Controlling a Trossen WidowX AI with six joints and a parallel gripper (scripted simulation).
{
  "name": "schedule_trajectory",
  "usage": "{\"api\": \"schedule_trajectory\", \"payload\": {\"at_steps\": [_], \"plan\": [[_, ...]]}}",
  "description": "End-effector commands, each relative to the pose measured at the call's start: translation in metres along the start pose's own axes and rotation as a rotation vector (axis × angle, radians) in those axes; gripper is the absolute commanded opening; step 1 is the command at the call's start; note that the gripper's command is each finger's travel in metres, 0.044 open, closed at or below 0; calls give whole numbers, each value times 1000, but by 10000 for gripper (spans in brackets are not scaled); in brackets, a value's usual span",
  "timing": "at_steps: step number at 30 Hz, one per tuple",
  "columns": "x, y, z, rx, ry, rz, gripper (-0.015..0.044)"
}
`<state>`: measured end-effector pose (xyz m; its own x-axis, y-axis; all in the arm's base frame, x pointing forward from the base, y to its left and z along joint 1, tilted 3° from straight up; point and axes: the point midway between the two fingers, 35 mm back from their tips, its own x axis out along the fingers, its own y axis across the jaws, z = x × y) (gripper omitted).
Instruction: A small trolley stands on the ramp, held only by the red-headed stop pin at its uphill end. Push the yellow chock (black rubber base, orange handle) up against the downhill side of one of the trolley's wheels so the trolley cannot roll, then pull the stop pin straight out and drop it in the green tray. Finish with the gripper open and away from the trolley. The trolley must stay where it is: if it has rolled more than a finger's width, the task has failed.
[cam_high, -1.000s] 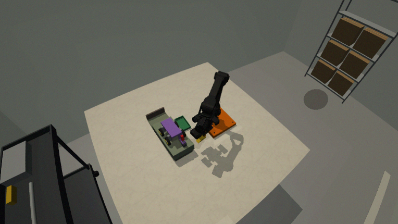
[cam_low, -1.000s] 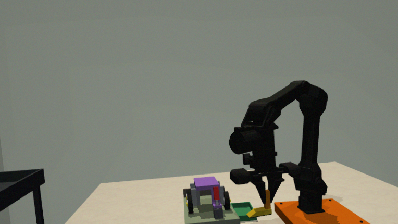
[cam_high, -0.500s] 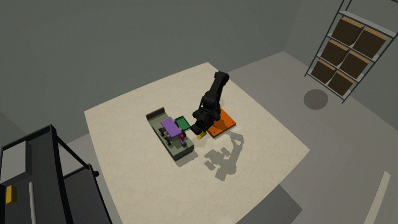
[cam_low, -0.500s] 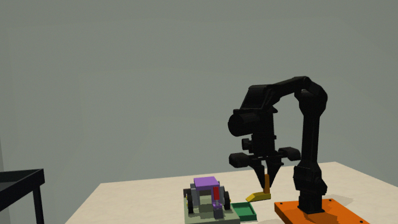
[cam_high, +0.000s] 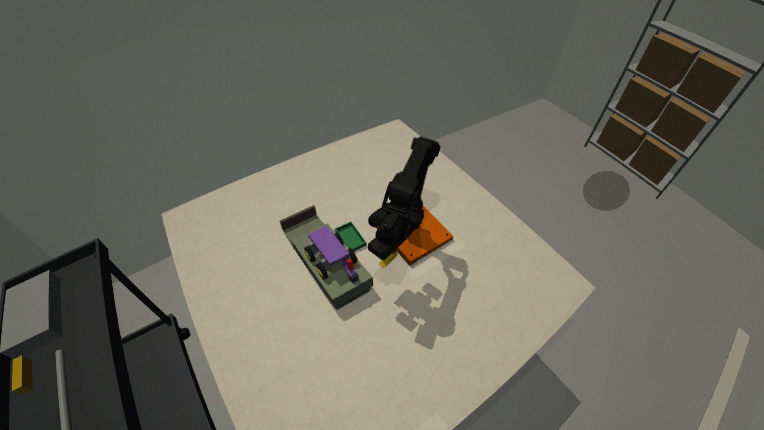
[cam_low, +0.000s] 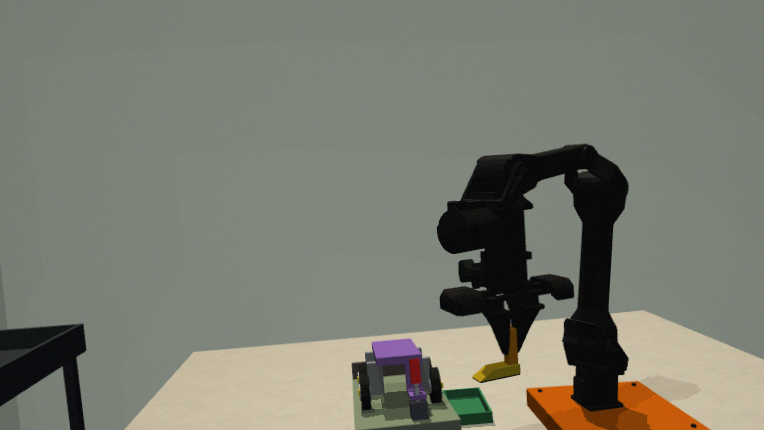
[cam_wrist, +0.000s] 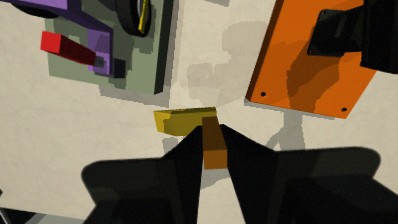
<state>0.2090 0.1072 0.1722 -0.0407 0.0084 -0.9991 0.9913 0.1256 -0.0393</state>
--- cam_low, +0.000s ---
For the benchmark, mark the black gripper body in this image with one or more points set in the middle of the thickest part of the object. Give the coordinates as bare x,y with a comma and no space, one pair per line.
506,273

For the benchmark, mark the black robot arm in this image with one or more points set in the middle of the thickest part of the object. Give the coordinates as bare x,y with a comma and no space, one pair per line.
491,213

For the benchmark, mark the purple wheeled trolley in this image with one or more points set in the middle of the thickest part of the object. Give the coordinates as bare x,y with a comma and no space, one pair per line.
370,375

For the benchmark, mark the grey-green ramp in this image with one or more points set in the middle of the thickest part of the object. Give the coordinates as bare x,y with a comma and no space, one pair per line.
395,411

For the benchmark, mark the green tray floor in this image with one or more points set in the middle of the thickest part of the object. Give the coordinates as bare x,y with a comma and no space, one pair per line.
466,405

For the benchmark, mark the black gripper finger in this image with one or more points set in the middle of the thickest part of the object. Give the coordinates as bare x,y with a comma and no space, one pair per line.
500,324
521,318

